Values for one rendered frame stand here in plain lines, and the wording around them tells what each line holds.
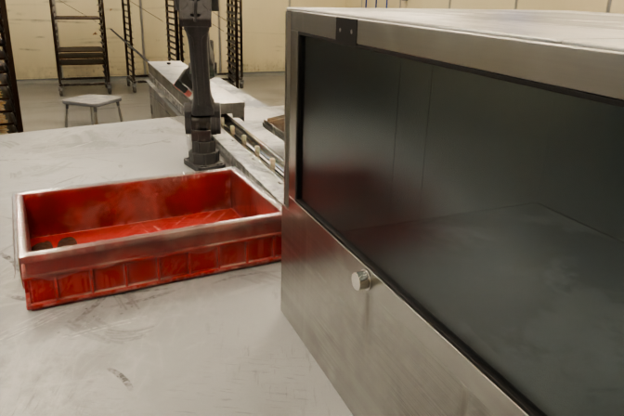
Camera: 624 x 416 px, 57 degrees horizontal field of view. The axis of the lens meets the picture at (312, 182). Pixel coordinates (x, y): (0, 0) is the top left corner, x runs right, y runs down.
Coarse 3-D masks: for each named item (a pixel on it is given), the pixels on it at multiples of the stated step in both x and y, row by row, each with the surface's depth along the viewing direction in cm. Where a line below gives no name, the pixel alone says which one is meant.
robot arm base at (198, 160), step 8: (192, 144) 166; (200, 144) 164; (208, 144) 165; (192, 152) 166; (200, 152) 165; (208, 152) 166; (216, 152) 168; (184, 160) 171; (192, 160) 166; (200, 160) 165; (208, 160) 166; (216, 160) 168; (192, 168) 167; (200, 168) 163; (208, 168) 164; (216, 168) 166
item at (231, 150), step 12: (156, 84) 292; (168, 96) 261; (180, 108) 236; (216, 144) 183; (228, 144) 178; (228, 156) 171; (240, 156) 166; (252, 156) 166; (240, 168) 160; (252, 168) 155; (264, 168) 156; (264, 180) 146; (276, 180) 146; (276, 192) 138
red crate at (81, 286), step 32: (128, 224) 127; (160, 224) 127; (192, 224) 128; (192, 256) 104; (224, 256) 107; (256, 256) 110; (32, 288) 92; (64, 288) 95; (96, 288) 97; (128, 288) 99
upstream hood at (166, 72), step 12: (156, 72) 288; (168, 72) 277; (180, 72) 278; (168, 84) 260; (216, 84) 248; (180, 96) 235; (192, 96) 222; (216, 96) 223; (228, 96) 224; (228, 108) 211; (240, 108) 213
